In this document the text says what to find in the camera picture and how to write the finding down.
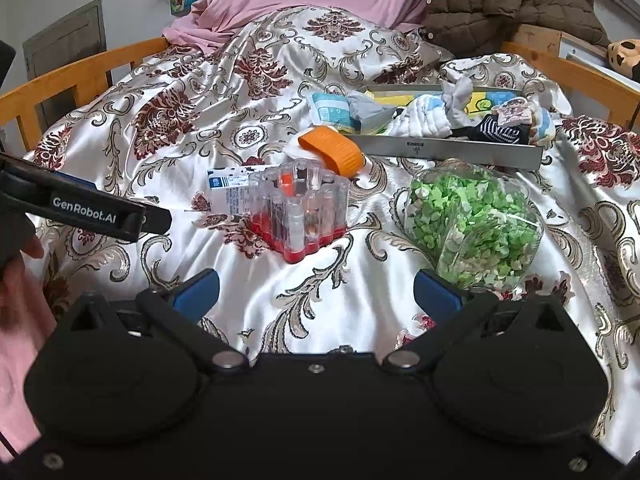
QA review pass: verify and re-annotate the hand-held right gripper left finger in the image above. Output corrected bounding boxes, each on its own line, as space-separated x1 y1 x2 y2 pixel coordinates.
65 268 249 377

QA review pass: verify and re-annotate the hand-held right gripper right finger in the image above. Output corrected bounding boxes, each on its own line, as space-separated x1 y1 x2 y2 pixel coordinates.
382 268 572 377

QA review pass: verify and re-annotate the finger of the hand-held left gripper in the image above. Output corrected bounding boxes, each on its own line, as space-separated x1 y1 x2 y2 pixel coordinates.
140 204 173 236
52 171 99 192

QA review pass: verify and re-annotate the grey cartoon print tray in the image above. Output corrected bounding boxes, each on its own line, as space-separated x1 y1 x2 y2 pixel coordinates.
344 82 547 172

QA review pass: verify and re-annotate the black striped sock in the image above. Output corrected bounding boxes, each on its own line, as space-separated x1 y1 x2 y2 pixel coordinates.
450 114 532 148

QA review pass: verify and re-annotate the white fluffy sock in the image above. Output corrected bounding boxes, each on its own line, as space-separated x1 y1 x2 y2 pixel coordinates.
387 94 482 139

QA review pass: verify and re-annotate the pink floral sock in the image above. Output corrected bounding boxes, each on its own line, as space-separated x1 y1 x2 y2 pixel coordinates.
494 98 534 129

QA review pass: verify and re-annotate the grey white knotted sock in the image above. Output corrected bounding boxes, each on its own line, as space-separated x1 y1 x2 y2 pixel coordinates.
439 80 474 122

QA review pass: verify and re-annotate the person's left forearm pink sleeve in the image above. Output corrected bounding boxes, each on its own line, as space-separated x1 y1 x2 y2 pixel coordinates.
0 327 51 455

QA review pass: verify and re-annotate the person's left hand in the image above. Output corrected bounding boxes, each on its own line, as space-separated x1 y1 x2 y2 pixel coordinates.
0 234 57 333

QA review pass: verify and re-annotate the white blue medicine box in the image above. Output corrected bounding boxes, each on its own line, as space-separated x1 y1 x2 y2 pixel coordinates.
206 166 262 214

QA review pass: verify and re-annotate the bag of green paper stars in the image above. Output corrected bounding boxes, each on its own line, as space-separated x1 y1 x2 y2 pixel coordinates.
404 158 546 292

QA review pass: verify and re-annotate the floral satin blanket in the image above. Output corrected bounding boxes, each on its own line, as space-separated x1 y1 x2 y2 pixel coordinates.
22 6 640 466

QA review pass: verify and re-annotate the clear red bottomed case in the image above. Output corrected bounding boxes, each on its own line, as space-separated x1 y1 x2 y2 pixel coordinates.
248 157 352 266

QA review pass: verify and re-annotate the grey door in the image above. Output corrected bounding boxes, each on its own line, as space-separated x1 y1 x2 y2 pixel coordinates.
22 0 109 117

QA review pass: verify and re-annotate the light blue tissue packet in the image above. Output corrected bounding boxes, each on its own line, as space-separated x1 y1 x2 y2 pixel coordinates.
305 90 362 129

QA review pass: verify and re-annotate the white board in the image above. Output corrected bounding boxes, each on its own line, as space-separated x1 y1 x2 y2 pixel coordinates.
557 30 640 82

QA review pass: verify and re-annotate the brown quilted jacket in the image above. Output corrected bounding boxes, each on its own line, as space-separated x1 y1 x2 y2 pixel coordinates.
419 0 612 57

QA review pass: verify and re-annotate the tan spotted plush toy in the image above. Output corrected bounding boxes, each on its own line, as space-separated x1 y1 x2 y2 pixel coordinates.
607 37 640 82

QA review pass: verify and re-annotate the wooden bed frame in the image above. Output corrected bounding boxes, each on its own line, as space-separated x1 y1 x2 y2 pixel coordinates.
0 36 640 152

